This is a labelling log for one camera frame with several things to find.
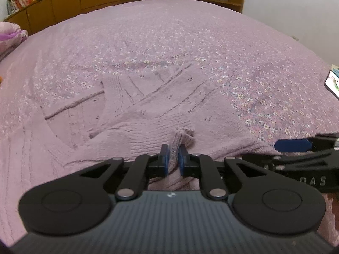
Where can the row of books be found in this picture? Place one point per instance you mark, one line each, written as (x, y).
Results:
(16, 4)

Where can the wooden cabinet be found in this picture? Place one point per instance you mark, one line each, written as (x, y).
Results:
(66, 2)

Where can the mauve knit sweater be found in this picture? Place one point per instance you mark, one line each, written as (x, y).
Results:
(137, 127)

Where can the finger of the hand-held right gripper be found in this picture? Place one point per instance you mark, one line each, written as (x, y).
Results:
(296, 164)
(291, 145)

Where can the pink floral bedspread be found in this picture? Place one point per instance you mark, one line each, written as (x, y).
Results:
(185, 31)

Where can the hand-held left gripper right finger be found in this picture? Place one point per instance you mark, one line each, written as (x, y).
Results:
(182, 161)

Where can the white wall socket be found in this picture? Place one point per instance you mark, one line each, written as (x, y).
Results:
(295, 37)

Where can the pink quilt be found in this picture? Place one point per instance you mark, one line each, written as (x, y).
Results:
(10, 42)

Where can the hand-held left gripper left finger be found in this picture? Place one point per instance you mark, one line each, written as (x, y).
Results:
(165, 161)

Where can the smartphone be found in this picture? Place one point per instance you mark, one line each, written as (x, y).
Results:
(333, 82)

